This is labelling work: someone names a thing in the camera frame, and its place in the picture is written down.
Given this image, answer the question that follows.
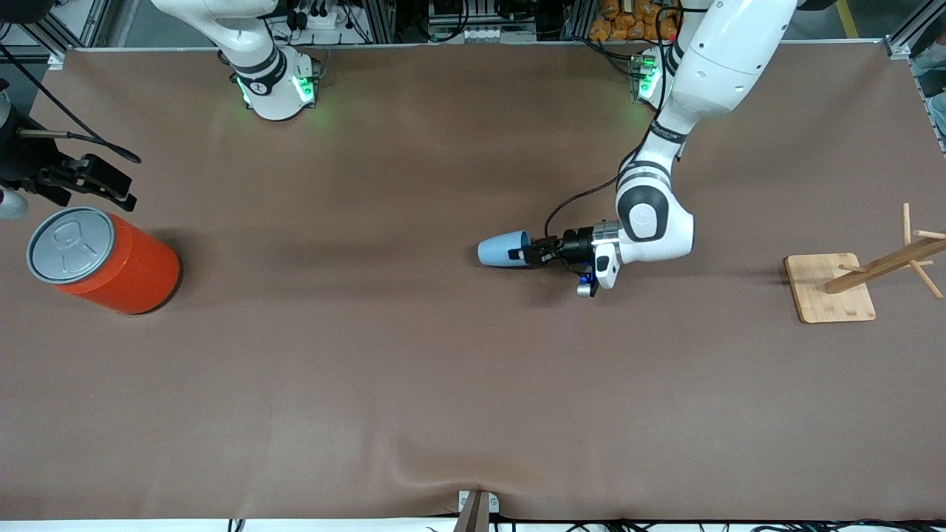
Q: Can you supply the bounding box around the light blue plastic cup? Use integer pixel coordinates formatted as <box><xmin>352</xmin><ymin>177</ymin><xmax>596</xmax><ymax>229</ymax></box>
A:
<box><xmin>477</xmin><ymin>230</ymin><xmax>533</xmax><ymax>268</ymax></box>

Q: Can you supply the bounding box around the wooden cup rack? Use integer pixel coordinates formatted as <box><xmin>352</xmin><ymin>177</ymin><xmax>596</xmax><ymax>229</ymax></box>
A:
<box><xmin>783</xmin><ymin>202</ymin><xmax>946</xmax><ymax>324</ymax></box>

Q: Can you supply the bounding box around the orange can with grey lid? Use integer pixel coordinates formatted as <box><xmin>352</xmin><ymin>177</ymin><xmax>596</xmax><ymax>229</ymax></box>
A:
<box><xmin>26</xmin><ymin>206</ymin><xmax>182</xmax><ymax>316</ymax></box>

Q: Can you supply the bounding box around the brown table cover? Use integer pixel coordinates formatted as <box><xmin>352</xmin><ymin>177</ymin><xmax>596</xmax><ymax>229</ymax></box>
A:
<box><xmin>0</xmin><ymin>41</ymin><xmax>946</xmax><ymax>522</ymax></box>

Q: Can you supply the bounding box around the white connector strip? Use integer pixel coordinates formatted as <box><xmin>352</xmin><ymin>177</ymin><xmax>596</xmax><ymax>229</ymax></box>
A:
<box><xmin>442</xmin><ymin>24</ymin><xmax>538</xmax><ymax>44</ymax></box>

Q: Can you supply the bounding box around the pile of orange bags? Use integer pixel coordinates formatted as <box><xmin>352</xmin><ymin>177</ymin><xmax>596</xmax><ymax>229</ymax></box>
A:
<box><xmin>589</xmin><ymin>0</ymin><xmax>679</xmax><ymax>42</ymax></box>

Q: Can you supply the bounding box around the white power strip with plugs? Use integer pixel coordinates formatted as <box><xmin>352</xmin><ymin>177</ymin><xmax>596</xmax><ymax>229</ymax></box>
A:
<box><xmin>283</xmin><ymin>0</ymin><xmax>350</xmax><ymax>32</ymax></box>

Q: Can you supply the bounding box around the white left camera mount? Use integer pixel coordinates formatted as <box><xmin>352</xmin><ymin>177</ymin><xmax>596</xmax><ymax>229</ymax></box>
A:
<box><xmin>594</xmin><ymin>242</ymin><xmax>623</xmax><ymax>290</ymax></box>

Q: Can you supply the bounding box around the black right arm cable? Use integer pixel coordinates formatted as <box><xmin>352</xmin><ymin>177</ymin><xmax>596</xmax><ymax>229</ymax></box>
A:
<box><xmin>0</xmin><ymin>43</ymin><xmax>143</xmax><ymax>165</ymax></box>

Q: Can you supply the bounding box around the aluminium frame profile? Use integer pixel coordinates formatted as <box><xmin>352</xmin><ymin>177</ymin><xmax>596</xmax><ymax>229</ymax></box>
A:
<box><xmin>883</xmin><ymin>0</ymin><xmax>946</xmax><ymax>61</ymax></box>
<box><xmin>0</xmin><ymin>0</ymin><xmax>113</xmax><ymax>50</ymax></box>

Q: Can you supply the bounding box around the grey table edge bracket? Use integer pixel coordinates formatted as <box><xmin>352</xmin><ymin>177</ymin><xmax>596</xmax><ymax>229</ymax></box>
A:
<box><xmin>452</xmin><ymin>489</ymin><xmax>501</xmax><ymax>532</ymax></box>

